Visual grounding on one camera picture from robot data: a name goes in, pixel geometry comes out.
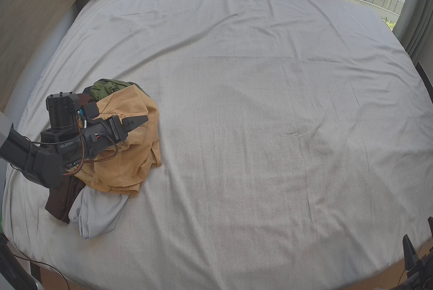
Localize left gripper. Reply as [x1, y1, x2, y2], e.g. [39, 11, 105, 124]
[83, 114, 128, 161]

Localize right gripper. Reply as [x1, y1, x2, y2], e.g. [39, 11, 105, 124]
[402, 216, 433, 290]

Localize tan shorts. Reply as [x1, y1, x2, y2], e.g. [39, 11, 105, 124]
[73, 83, 163, 194]

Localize bed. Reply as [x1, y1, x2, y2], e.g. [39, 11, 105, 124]
[0, 0, 433, 290]

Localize green garment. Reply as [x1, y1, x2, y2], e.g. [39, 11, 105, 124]
[90, 78, 139, 101]

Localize brown garment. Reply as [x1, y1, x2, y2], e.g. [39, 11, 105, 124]
[45, 93, 92, 224]

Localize pale grey garment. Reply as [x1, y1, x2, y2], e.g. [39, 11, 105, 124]
[69, 185, 131, 240]

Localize black cable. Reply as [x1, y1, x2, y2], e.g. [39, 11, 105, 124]
[6, 240, 73, 290]
[62, 133, 118, 177]

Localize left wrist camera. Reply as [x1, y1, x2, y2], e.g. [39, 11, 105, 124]
[81, 102, 101, 121]

